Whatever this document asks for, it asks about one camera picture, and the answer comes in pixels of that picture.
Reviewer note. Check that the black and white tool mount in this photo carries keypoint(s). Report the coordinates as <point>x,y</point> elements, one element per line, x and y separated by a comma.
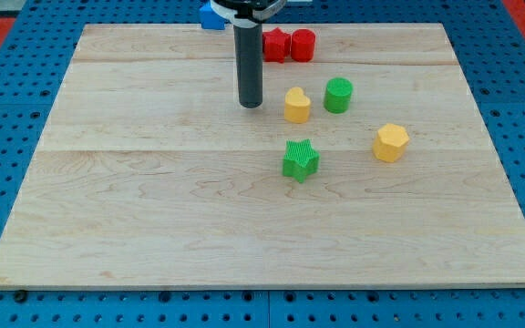
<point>247,13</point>

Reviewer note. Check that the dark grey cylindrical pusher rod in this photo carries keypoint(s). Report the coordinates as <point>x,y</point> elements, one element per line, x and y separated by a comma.
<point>248,44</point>

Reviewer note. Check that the yellow heart block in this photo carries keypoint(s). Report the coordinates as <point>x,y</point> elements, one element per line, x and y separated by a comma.
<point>296,106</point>

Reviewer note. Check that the red star block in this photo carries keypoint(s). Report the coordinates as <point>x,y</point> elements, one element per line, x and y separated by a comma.
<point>276,45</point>

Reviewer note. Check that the blue block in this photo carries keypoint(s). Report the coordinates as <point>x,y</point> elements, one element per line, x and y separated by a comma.
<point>210,20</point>

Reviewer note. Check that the red cylinder block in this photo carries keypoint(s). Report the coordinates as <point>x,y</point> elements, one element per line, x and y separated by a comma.
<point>302,45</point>

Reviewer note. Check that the green cylinder block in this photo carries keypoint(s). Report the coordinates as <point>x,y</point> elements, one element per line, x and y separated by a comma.
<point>337,95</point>

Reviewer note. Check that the green star block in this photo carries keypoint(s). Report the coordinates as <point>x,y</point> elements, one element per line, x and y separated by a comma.
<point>300,160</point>

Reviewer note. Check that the yellow hexagon block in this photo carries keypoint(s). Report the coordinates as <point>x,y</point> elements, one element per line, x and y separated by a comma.
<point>390,143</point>

